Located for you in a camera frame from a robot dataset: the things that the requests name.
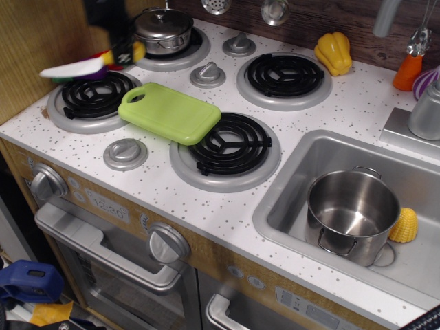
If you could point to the back right black burner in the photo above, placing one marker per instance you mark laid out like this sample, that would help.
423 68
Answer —
284 82

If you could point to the hanging steel ladle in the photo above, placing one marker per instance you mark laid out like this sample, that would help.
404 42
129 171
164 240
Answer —
275 12

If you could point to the grey oven door handle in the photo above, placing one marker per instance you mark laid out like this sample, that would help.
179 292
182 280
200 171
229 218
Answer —
86 239

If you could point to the grey stovetop knob back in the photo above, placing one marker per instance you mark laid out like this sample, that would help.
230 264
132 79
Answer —
239 46

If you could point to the oven dial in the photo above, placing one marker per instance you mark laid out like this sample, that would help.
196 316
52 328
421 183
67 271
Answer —
165 244
47 183

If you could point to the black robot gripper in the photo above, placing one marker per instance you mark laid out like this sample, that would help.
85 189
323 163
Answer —
111 15

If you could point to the grey faucet handle cylinder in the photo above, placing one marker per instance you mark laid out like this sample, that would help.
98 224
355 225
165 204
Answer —
424 119

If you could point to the purple toy eggplant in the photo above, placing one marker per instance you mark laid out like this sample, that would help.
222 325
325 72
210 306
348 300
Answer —
102 73

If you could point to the red toy chili pepper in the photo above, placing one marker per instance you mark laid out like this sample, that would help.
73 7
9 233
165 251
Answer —
97 54

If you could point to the front left black burner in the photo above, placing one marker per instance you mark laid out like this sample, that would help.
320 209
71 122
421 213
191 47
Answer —
90 106

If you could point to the white knife yellow handle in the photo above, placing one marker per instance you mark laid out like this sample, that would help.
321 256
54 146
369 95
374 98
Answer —
90 66

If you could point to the yellow toy bell pepper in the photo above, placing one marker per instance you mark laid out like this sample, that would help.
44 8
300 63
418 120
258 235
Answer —
333 51

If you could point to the hanging clear utensil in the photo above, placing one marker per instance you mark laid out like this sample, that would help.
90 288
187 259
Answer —
419 41

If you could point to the yellow toy corn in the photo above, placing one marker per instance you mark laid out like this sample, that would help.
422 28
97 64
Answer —
406 228

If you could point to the green plastic cutting board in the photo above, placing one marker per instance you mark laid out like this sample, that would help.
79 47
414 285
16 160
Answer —
168 113

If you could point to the grey stovetop knob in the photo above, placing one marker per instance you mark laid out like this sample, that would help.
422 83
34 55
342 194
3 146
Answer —
125 154
239 46
208 76

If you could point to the front right black burner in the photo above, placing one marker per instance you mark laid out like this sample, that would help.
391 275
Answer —
238 154

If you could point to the grey stovetop knob middle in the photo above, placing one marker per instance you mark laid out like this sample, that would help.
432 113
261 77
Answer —
208 76

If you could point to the right oven dial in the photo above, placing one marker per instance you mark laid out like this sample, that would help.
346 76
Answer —
165 244

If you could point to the blue clamp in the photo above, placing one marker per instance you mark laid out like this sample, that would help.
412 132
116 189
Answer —
31 282

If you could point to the grey sink basin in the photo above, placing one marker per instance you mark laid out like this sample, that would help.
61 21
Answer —
409 271

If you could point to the yellow cloth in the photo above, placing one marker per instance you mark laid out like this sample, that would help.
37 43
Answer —
50 313

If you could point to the grey dishwasher door handle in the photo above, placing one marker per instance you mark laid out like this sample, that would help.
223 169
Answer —
227 312

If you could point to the black burner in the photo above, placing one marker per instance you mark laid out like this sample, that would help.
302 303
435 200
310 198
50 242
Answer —
284 82
90 106
238 154

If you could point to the orange toy carrot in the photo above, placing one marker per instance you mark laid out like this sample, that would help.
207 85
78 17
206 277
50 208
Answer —
408 71

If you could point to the purple white toy onion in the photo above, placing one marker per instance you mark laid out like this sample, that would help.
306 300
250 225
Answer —
423 80

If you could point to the grey faucet spout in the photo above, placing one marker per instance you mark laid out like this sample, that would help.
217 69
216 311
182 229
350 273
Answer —
385 17

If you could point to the grey stovetop knob front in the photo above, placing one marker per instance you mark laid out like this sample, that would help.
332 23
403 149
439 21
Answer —
125 154

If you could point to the hanging steel strainer spoon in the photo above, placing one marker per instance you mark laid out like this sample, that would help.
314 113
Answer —
216 7

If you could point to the lidded steel pot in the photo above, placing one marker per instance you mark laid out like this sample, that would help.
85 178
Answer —
163 31

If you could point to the open steel pot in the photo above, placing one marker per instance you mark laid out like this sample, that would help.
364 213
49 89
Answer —
350 214

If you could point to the left oven dial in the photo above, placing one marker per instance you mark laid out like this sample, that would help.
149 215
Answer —
47 183

